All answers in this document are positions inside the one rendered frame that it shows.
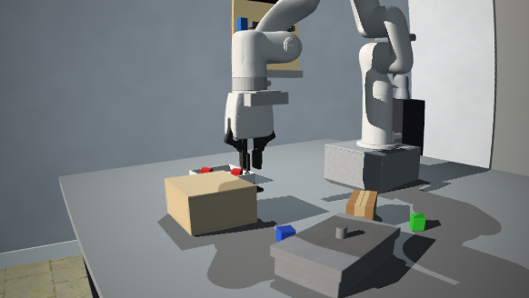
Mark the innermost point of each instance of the brown cardboard box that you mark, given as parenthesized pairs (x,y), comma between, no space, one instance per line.
(362,204)

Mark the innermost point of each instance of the light wooden cabinet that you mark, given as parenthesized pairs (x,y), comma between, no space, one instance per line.
(209,202)

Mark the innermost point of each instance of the blue block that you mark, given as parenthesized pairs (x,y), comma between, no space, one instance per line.
(283,232)

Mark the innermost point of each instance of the small green block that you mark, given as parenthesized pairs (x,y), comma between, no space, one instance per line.
(417,222)

